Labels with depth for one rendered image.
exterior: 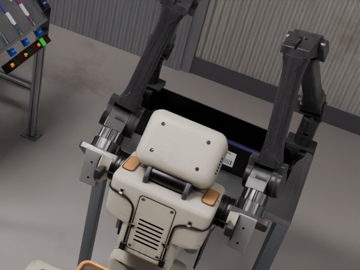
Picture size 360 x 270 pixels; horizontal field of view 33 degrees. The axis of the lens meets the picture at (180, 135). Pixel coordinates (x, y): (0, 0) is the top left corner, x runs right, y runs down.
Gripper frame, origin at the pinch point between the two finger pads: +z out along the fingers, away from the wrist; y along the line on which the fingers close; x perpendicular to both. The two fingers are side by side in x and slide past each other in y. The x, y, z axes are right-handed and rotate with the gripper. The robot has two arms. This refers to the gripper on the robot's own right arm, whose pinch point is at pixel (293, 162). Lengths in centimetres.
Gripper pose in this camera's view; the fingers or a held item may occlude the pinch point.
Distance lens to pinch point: 214.8
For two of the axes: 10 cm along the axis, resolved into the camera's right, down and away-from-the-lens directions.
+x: -3.5, 5.3, -7.7
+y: -9.1, -3.7, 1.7
